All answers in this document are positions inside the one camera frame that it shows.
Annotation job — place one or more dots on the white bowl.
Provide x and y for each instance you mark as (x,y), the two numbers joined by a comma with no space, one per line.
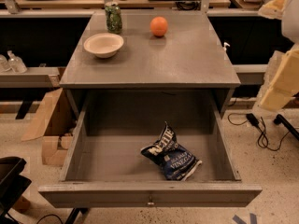
(103,45)

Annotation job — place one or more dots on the black chair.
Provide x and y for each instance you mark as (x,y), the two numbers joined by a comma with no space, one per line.
(12,185)

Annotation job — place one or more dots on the green soda can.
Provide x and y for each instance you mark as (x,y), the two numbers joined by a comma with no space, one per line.
(113,16)

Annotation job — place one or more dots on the clear plastic bottle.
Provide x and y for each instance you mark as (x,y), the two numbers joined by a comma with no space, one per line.
(16,63)

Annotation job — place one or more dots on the blue chip bag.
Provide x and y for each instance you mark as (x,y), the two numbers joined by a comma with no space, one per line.
(176,162)

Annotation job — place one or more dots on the small white spray bottle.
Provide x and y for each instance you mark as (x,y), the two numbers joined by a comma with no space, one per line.
(226,46)

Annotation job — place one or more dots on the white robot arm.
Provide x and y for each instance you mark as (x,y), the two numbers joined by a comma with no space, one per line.
(290,21)

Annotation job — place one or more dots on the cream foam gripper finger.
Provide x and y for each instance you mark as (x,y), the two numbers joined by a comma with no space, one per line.
(272,9)
(281,80)

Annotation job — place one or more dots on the grey shelf rail left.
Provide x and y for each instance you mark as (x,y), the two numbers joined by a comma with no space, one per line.
(34,77)

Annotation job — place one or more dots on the brown cardboard box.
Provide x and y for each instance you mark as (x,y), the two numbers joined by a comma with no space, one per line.
(52,123)

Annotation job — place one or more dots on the metal drawer knob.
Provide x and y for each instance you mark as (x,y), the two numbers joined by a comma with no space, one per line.
(150,202)

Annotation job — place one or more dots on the grey shelf rail right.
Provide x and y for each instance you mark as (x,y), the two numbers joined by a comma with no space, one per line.
(250,74)

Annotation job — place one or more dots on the grey shelf rail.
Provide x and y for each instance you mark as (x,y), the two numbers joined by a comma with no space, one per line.
(250,74)
(34,77)

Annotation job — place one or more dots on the grey cabinet counter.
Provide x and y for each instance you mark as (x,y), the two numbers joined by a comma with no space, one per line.
(188,56)

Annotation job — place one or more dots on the orange fruit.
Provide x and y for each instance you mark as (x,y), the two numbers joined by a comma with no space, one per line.
(159,26)

